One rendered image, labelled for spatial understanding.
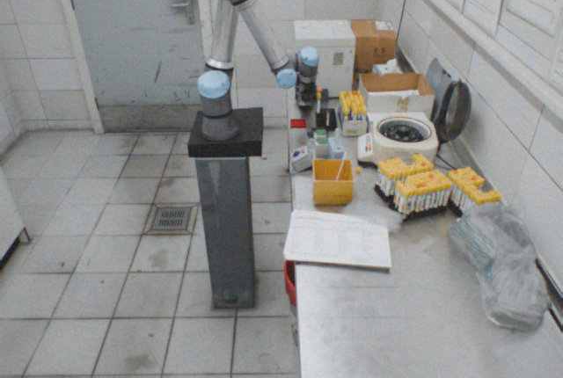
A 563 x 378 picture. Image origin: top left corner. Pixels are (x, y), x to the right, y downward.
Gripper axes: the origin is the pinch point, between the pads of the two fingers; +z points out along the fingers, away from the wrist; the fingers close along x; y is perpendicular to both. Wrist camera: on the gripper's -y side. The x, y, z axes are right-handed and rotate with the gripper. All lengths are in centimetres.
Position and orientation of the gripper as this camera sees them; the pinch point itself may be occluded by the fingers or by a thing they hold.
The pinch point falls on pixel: (305, 100)
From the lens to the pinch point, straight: 216.4
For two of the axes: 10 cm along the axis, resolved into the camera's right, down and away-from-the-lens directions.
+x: 10.0, -0.1, 0.0
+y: 0.1, 8.9, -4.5
